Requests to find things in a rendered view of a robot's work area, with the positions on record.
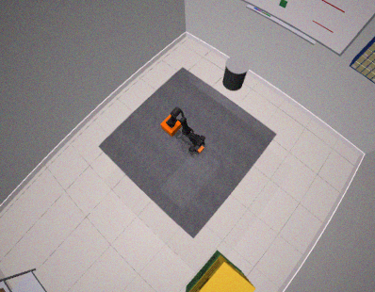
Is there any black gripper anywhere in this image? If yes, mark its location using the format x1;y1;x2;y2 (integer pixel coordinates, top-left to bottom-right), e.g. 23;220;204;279
189;136;205;153

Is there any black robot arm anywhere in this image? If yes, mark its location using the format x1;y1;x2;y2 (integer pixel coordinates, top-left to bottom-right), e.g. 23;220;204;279
166;107;204;147

